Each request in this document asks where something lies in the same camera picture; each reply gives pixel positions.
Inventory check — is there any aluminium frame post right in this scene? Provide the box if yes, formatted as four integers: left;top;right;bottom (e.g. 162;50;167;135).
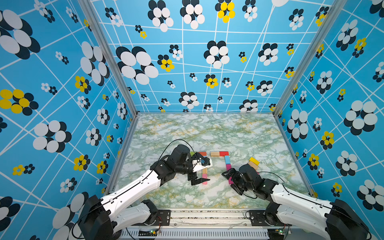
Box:
272;0;349;118

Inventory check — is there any red block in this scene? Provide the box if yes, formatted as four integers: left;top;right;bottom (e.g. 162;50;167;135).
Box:
219;151;229;157

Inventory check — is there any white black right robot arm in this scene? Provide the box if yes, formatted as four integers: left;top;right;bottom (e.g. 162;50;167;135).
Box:
222;164;373;240

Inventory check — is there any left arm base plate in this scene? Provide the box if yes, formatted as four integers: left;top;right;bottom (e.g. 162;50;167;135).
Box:
135;210;171;227

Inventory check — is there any aluminium frame post left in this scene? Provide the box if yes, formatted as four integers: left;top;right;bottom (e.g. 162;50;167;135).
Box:
76;0;139;118

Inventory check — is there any aluminium frame post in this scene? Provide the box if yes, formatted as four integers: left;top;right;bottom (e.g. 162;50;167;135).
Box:
272;0;349;118
76;0;139;118

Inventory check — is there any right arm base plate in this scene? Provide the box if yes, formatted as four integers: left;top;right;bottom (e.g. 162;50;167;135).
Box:
245;210;292;228

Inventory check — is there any small light blue block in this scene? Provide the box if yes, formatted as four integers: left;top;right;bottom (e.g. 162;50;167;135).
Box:
225;156;231;165

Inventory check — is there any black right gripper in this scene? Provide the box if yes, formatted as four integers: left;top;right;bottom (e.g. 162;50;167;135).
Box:
221;167;255;194

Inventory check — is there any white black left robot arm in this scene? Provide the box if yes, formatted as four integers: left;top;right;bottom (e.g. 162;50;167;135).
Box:
72;145;212;240

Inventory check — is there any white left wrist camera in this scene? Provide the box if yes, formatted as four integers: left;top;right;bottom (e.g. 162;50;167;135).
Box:
192;157;213;173

